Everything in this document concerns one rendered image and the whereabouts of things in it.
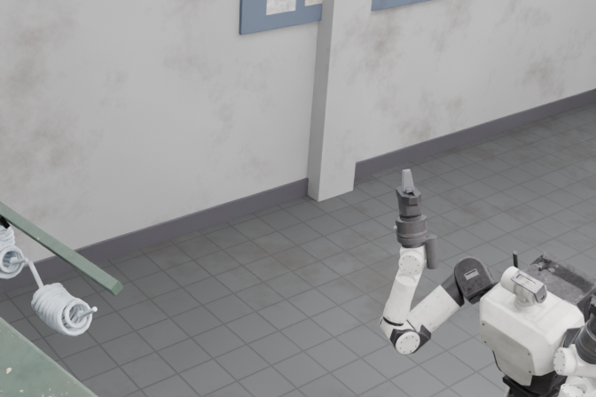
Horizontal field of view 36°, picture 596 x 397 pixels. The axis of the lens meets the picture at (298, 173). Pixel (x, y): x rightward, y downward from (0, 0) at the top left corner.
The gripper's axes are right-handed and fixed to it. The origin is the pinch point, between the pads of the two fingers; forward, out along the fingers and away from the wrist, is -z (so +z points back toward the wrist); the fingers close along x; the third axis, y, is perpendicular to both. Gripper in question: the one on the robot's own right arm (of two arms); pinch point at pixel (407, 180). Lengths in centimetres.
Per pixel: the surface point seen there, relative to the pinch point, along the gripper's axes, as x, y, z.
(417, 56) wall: -360, -83, 20
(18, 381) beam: 125, 81, -15
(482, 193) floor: -332, -114, 114
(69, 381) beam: 128, 73, -16
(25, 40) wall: -200, 138, -36
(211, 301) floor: -208, 70, 113
